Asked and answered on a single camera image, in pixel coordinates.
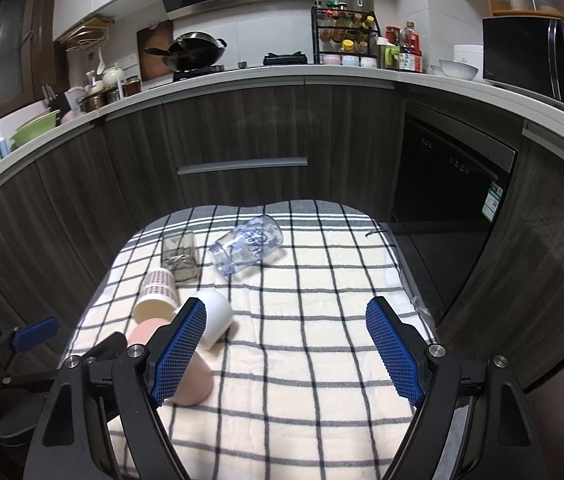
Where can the red lid jar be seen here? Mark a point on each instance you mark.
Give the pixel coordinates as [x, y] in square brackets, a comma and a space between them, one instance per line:
[393, 35]

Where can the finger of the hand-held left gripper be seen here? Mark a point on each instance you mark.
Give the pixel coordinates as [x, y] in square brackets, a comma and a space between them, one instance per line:
[37, 335]

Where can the steel pot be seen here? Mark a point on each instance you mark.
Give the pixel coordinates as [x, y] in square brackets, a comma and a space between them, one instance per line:
[94, 100]

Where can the black knife block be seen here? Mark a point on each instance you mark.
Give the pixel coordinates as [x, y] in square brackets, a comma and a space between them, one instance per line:
[56, 100]

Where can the red patterned paper cup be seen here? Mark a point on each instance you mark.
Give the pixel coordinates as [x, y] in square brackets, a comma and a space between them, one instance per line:
[157, 292]

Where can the clear printed glass cup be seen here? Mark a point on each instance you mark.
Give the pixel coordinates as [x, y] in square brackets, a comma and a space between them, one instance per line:
[247, 247]

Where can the black dishwasher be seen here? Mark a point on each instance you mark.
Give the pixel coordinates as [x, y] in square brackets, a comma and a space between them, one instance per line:
[452, 210]

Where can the dark wooden door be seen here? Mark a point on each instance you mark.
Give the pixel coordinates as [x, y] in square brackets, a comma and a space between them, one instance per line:
[22, 45]

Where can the large white bowl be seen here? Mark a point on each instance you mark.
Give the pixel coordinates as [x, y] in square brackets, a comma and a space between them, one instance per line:
[458, 69]

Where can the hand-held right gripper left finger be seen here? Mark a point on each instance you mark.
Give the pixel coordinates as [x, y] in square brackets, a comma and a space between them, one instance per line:
[182, 350]

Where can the green basin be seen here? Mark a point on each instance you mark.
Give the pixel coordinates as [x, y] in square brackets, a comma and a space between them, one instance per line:
[37, 130]

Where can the white rice cooker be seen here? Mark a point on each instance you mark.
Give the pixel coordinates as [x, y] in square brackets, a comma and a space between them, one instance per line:
[469, 55]

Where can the dark wood drawer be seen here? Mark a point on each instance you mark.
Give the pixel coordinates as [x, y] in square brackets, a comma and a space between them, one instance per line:
[242, 180]

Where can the black microwave oven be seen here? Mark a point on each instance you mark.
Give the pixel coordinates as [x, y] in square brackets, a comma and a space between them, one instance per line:
[537, 60]

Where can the red label sauce bottle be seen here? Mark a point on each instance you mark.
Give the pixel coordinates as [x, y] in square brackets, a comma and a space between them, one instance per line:
[410, 47]

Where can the black wok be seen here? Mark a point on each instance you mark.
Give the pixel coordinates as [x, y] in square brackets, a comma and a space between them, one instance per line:
[192, 47]

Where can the wooden wall rack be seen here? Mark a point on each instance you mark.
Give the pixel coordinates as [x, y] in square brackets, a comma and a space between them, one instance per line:
[87, 32]

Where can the black spice rack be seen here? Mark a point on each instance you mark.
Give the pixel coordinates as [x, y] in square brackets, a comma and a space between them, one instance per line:
[344, 35]

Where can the pink cup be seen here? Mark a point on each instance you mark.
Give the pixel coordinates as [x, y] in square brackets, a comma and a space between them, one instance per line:
[189, 375]

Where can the white teapot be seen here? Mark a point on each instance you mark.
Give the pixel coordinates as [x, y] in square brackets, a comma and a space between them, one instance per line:
[113, 76]

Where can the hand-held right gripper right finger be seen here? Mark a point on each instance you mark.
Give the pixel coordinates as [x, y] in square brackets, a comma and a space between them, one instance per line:
[394, 355]

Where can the checkered cloth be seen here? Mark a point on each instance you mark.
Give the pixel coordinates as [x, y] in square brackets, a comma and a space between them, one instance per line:
[302, 340]

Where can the white cup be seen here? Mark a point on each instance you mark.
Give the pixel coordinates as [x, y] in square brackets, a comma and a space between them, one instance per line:
[217, 317]

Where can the wooden cutting board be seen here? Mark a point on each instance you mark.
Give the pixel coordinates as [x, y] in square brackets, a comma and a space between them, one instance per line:
[151, 40]

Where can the black gas stove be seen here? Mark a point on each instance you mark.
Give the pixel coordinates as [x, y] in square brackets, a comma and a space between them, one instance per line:
[197, 71]

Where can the grey tinted glass cup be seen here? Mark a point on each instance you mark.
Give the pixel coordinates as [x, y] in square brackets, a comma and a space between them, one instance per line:
[179, 257]

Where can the brown glass jar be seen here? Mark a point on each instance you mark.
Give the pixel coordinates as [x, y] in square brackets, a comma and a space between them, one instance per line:
[132, 86]

